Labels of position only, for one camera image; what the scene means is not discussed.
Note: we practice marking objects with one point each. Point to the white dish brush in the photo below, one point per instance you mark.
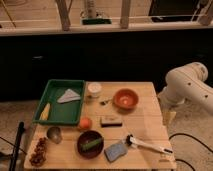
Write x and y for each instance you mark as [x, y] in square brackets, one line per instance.
[131, 140]

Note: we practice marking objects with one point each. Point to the green base bottle object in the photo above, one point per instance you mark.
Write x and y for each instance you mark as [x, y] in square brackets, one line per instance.
[90, 16]

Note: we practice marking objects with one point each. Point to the wooden post right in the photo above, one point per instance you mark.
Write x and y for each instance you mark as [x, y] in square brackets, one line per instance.
[125, 12]

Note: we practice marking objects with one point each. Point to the wooden post left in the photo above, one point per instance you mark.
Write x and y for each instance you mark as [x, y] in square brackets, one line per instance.
[63, 13]

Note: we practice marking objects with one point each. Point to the grey folded cloth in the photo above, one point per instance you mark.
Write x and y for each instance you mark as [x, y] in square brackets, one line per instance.
[68, 96]

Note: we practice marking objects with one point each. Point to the wooden post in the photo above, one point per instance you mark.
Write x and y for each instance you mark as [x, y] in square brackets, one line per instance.
[125, 12]
[63, 13]

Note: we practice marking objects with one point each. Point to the orange bowl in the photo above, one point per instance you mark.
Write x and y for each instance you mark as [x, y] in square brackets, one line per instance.
[126, 99]

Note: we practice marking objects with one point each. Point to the blue sponge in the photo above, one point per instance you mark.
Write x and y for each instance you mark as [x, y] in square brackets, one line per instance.
[114, 151]

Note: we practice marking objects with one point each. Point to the yellow corn cob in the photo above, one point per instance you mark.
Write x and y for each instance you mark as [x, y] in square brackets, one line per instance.
[45, 113]

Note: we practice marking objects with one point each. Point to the black monitor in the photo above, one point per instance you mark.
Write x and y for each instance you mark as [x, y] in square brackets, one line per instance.
[172, 10]

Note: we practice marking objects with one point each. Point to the small metal clip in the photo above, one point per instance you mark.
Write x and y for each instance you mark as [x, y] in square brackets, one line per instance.
[105, 102]

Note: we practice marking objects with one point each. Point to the green cucumber piece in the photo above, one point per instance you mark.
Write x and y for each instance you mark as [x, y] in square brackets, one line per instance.
[91, 144]

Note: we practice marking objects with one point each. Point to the dark brown bowl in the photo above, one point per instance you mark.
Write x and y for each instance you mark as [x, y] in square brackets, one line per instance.
[87, 137]

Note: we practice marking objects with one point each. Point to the small metal cup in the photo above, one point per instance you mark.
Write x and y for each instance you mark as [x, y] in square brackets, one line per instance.
[54, 134]

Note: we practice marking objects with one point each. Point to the green plastic tray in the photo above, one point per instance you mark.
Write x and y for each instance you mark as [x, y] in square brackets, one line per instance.
[61, 103]

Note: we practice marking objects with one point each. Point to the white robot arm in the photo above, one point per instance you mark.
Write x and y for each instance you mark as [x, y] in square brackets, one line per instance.
[185, 82]

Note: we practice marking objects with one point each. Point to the white cup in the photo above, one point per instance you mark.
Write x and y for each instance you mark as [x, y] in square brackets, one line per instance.
[94, 89]

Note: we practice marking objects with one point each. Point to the orange fruit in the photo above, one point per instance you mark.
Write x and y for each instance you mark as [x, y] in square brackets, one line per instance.
[85, 123]

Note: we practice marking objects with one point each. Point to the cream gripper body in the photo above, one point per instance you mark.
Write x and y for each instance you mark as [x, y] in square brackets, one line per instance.
[168, 113]

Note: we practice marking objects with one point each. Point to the black pole stand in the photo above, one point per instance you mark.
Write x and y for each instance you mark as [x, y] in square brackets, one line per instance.
[16, 147]

